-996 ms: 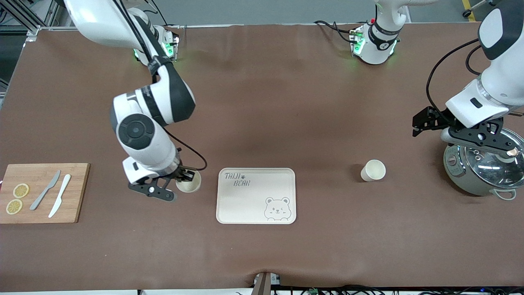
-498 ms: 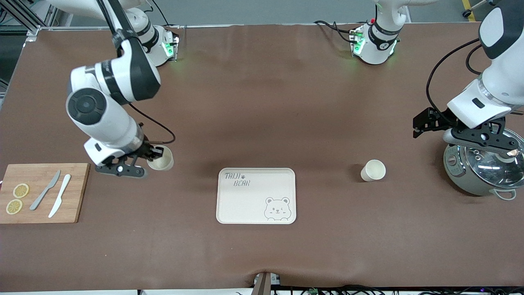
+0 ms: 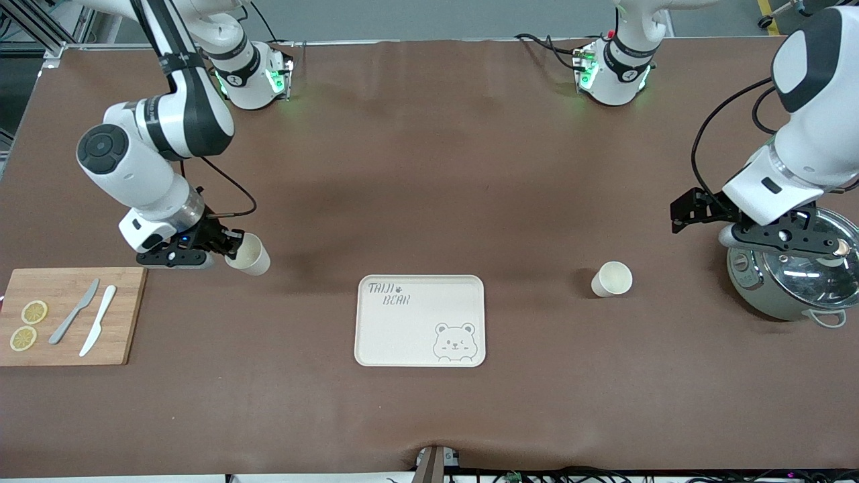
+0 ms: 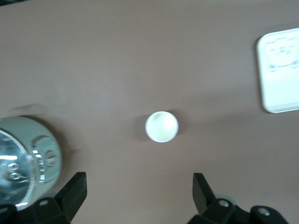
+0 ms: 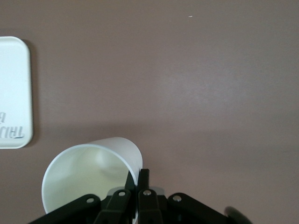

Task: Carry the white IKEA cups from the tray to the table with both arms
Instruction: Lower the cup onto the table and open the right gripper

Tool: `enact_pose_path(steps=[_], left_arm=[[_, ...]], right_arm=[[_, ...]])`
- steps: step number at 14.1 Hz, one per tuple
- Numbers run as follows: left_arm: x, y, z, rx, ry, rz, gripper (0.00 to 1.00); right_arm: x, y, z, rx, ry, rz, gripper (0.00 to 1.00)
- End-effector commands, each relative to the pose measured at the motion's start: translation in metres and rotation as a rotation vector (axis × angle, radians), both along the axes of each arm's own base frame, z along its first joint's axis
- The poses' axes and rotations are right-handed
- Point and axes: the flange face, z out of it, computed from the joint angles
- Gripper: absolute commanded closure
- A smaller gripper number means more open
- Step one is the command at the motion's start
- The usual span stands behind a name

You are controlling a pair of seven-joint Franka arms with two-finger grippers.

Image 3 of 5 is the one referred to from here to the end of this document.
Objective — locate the grey plastic knife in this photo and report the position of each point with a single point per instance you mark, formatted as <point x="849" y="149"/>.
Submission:
<point x="75" y="310"/>

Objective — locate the brown table mat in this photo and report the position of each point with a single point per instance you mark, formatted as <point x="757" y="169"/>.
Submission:
<point x="429" y="168"/>

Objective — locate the white plastic cup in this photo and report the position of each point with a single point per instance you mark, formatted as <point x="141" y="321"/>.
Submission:
<point x="614" y="278"/>
<point x="255" y="258"/>

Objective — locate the grey-green cooking pot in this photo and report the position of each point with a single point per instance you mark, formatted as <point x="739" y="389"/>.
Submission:
<point x="758" y="295"/>

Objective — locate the yellow lemon slice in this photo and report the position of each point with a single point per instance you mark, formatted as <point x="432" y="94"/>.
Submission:
<point x="23" y="338"/>
<point x="34" y="312"/>

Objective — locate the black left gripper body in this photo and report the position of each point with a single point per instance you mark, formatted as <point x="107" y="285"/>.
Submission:
<point x="704" y="207"/>

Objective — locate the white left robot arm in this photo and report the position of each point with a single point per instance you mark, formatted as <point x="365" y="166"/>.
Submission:
<point x="819" y="134"/>

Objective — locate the cream bear print tray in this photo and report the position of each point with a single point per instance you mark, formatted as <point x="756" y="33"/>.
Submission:
<point x="416" y="329"/>

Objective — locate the bamboo cutting board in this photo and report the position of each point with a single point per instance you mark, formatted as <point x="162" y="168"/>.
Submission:
<point x="127" y="322"/>

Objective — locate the white plastic knife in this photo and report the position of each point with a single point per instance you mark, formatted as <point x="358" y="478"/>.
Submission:
<point x="99" y="318"/>

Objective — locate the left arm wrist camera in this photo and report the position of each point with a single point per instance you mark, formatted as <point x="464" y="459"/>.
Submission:
<point x="772" y="235"/>

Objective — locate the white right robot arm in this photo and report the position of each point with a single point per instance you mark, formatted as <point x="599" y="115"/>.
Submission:
<point x="134" y="174"/>

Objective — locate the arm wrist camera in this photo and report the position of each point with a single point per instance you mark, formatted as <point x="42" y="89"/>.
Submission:
<point x="772" y="235"/>
<point x="174" y="260"/>

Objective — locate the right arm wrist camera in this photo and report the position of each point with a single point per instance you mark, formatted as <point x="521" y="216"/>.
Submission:
<point x="174" y="260"/>

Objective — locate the aluminium frame profile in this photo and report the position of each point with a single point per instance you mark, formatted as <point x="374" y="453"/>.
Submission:
<point x="57" y="52"/>

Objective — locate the glass pot lid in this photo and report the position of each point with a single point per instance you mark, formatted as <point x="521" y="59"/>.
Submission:
<point x="798" y="278"/>

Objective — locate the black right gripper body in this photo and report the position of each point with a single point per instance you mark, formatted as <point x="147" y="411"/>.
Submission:
<point x="213" y="237"/>

